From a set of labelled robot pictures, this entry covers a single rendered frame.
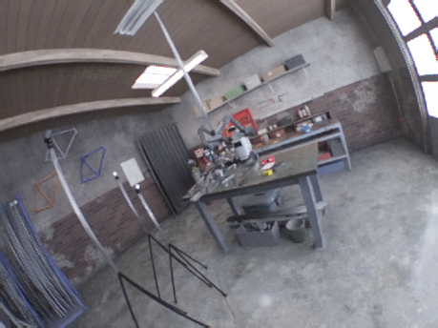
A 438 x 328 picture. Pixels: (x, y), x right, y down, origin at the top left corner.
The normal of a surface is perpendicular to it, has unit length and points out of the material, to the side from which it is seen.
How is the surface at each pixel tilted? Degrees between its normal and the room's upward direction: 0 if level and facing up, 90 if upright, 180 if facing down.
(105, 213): 90
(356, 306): 0
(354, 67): 90
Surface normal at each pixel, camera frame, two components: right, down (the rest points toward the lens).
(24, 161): 0.77, -0.25
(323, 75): -0.49, 0.37
